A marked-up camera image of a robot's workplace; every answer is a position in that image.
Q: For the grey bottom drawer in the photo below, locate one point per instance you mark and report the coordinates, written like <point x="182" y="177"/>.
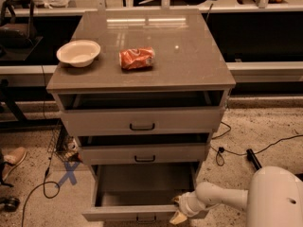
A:
<point x="142" y="193"/>

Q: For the blue tape cross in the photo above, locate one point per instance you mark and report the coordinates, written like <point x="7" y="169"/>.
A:
<point x="69" y="174"/>

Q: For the grey drawer cabinet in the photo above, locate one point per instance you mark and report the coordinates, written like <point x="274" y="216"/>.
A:
<point x="188" y="71"/>

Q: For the grey top drawer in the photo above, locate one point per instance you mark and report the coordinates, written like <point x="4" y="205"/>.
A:
<point x="141" y="121"/>

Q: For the dark bag on bench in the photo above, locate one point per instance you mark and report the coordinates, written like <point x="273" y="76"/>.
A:
<point x="17" y="41"/>

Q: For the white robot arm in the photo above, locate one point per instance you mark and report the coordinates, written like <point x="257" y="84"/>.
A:
<point x="274" y="199"/>

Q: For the grey drawer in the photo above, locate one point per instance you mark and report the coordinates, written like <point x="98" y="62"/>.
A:
<point x="142" y="193"/>
<point x="141" y="121"/>
<point x="143" y="154"/>

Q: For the crushed orange soda can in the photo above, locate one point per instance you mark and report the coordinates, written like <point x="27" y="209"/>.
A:
<point x="136" y="58"/>

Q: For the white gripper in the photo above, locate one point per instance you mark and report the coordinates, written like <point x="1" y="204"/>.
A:
<point x="187" y="203"/>

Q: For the grey middle drawer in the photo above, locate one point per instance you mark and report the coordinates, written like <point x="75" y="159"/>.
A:
<point x="143" y="154"/>

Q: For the tan shoe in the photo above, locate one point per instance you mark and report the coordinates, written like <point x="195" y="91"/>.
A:
<point x="12" y="160"/>

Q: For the black caster wheel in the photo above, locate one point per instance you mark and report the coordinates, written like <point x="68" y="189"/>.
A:
<point x="10" y="204"/>

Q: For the black metal stand leg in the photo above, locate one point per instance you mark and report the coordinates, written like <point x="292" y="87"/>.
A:
<point x="251" y="157"/>

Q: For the black wire basket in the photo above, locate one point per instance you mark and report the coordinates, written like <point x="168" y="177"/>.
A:
<point x="62" y="145"/>

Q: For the white paper bowl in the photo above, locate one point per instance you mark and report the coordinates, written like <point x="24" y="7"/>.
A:
<point x="79" y="53"/>

